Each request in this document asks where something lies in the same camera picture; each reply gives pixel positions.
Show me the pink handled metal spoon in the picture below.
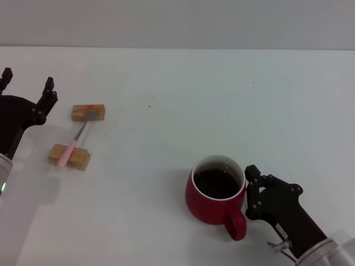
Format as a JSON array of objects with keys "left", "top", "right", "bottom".
[{"left": 57, "top": 110, "right": 100, "bottom": 167}]

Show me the plain wooden block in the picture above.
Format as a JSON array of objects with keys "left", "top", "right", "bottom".
[{"left": 48, "top": 144, "right": 92, "bottom": 172}]

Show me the right wrist cable connector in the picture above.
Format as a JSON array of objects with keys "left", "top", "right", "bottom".
[{"left": 267, "top": 239, "right": 296, "bottom": 262}]

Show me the orange stained wooden block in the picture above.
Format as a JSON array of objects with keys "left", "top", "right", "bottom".
[{"left": 71, "top": 104, "right": 106, "bottom": 122}]

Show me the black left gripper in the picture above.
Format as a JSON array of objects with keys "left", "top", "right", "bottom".
[{"left": 0, "top": 68, "right": 58, "bottom": 161}]

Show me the red ceramic coffee cup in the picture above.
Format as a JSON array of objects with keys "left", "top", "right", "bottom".
[{"left": 185, "top": 154, "right": 248, "bottom": 242}]

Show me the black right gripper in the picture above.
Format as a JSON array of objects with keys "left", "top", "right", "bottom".
[{"left": 244, "top": 165, "right": 328, "bottom": 260}]

